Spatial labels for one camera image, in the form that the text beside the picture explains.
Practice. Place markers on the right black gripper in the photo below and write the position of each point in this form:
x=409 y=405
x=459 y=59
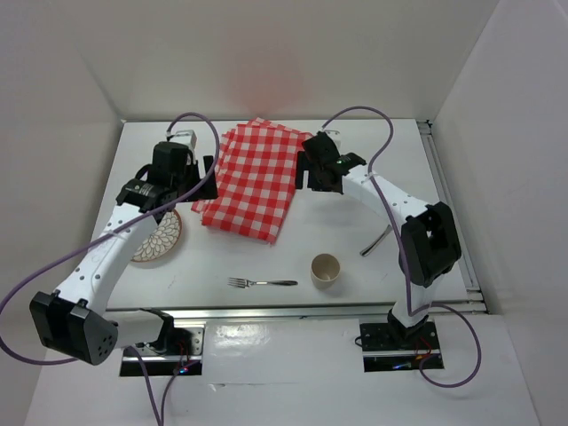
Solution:
x=303 y=164

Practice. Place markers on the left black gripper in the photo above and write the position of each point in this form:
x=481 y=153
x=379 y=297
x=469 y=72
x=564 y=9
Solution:
x=206 y=189

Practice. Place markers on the red white checkered cloth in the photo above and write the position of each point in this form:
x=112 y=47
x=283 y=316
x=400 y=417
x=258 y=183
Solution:
x=256 y=180

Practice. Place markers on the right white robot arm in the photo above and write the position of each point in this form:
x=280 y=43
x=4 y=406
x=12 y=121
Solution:
x=428 y=244

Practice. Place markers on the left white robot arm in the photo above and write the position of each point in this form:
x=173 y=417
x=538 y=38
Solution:
x=72 y=319

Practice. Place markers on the floral patterned plate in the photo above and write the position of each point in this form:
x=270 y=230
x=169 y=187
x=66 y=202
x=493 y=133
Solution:
x=162 y=240

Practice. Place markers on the beige paper cup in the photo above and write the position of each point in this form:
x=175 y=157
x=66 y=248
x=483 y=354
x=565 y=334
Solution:
x=325 y=270

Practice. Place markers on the silver knife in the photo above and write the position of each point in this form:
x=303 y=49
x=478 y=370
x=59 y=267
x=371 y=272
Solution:
x=366 y=251

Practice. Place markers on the silver fork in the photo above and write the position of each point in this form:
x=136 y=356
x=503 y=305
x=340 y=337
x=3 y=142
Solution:
x=244 y=283

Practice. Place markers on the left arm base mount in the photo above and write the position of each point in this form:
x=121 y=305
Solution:
x=176 y=350

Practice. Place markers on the aluminium rail right side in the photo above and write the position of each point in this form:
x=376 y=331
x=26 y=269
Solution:
x=476 y=299

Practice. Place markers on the aluminium rail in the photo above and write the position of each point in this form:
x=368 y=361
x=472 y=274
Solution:
x=308 y=311
x=476 y=299

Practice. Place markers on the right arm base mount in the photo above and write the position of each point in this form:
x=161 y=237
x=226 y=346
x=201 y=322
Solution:
x=382 y=353

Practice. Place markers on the aluminium rail front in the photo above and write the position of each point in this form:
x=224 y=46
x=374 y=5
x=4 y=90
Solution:
x=308 y=311

